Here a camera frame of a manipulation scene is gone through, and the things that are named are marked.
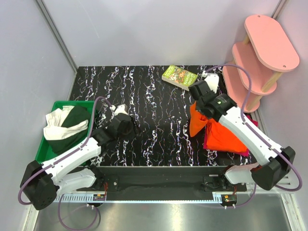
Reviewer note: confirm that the green paperback book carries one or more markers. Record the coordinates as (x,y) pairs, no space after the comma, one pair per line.
(179,77)

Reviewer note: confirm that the pink three-tier shelf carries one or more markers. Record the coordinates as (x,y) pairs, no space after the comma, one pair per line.
(258,61)

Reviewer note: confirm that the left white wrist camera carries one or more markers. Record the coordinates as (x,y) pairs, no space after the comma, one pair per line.
(120,109)

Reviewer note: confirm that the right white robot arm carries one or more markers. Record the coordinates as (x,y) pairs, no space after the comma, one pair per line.
(273,161)

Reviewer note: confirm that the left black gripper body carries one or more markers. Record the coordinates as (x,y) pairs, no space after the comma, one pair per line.
(128,132)

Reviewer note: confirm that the dark green t shirt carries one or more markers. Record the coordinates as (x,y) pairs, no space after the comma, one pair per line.
(61,146)

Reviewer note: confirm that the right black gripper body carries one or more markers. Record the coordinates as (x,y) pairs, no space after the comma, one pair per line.
(200,106)

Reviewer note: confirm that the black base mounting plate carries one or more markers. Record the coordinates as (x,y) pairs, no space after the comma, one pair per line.
(140,184)

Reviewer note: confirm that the white t shirt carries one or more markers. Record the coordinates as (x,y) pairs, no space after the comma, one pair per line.
(65,123)

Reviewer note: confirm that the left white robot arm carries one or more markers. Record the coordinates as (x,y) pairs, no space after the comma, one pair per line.
(43,183)

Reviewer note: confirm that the orange t shirt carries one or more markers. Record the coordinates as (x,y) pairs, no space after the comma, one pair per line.
(197,121)
(221,139)

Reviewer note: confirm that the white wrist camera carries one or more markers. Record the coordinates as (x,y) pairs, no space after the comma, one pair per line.
(120,109)
(212,80)

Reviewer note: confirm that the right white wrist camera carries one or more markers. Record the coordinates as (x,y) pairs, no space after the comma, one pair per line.
(212,80)

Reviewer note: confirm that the folded magenta t shirt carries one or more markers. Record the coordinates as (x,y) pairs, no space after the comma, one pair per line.
(245,152)

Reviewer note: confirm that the folded orange t shirt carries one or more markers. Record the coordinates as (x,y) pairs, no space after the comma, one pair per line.
(221,139)

